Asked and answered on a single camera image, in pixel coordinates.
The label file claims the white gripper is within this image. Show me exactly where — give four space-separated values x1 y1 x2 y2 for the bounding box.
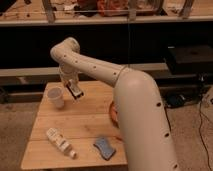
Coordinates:
59 66 79 86

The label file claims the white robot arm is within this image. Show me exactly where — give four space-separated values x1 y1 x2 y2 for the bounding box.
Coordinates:
50 37 180 171

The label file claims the orange bowl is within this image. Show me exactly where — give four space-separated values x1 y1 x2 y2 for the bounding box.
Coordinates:
109 101 119 127

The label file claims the white plastic bottle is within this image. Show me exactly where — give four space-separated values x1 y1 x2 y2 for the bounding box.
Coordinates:
46 128 77 159

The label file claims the wooden shelf bench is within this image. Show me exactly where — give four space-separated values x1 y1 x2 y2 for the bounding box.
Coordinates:
0 0 213 27

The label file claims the blue sponge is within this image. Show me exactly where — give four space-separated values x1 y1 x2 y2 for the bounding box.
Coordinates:
93 137 116 161

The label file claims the black box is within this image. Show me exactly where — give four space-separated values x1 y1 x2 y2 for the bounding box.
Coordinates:
165 45 213 74

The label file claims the black cable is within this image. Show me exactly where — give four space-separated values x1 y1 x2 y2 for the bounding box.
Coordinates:
197 75 213 164

